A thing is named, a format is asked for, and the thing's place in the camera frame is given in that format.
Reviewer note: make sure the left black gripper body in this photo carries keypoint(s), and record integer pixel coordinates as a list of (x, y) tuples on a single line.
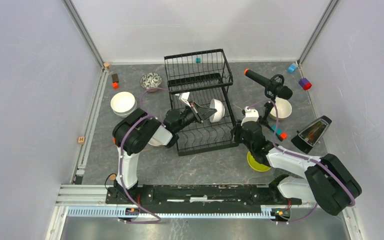
[(190, 116)]

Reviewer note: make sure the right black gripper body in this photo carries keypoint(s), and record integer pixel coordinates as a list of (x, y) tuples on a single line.
[(238, 135)]

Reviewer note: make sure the black wire dish rack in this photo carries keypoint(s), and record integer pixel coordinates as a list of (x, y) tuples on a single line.
[(207, 80)]

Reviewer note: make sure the lime green bowl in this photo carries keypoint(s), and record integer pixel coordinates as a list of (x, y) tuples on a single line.
[(259, 167)]

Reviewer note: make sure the patterned cream bowl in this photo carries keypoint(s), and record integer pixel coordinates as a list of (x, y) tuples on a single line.
[(154, 143)]

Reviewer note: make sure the beige ceramic bowl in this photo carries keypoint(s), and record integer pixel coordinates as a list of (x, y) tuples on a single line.
[(282, 111)]

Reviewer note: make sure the pink floral bowl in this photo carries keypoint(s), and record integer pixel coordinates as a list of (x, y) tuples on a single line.
[(151, 81)]

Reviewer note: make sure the white bowl grey rim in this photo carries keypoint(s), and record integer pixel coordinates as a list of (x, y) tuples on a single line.
[(124, 114)]

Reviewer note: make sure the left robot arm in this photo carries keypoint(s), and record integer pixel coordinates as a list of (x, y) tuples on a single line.
[(133, 133)]

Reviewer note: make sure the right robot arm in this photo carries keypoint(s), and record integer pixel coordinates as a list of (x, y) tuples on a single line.
[(323, 180)]

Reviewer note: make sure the teal block on table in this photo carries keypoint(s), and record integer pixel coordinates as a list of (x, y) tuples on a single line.
[(277, 130)]

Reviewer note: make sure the small orange cube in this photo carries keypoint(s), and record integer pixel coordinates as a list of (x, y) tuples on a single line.
[(282, 136)]

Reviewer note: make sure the black microphone on tripod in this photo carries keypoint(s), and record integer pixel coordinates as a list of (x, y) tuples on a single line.
[(273, 87)]

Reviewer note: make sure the orange cube left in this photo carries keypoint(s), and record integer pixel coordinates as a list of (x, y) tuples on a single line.
[(115, 85)]

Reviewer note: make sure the purple red block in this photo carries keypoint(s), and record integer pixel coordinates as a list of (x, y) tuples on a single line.
[(305, 84)]

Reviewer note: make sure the blue block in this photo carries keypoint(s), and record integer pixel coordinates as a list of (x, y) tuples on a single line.
[(292, 68)]

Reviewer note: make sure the brown block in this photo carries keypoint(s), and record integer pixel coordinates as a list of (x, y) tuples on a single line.
[(115, 78)]

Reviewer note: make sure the wooden cube corner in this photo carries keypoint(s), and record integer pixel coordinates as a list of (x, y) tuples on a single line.
[(106, 65)]

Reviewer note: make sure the wooden letter cube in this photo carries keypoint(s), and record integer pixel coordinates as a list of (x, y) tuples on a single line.
[(81, 140)]

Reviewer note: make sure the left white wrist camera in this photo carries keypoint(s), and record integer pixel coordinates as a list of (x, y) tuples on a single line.
[(184, 98)]

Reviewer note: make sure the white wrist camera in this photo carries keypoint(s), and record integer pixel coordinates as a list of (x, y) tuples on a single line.
[(184, 98), (249, 115)]

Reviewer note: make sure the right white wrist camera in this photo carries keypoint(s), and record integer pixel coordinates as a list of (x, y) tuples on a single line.
[(249, 115)]

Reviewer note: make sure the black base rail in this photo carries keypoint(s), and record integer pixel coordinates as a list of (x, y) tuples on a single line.
[(201, 199)]

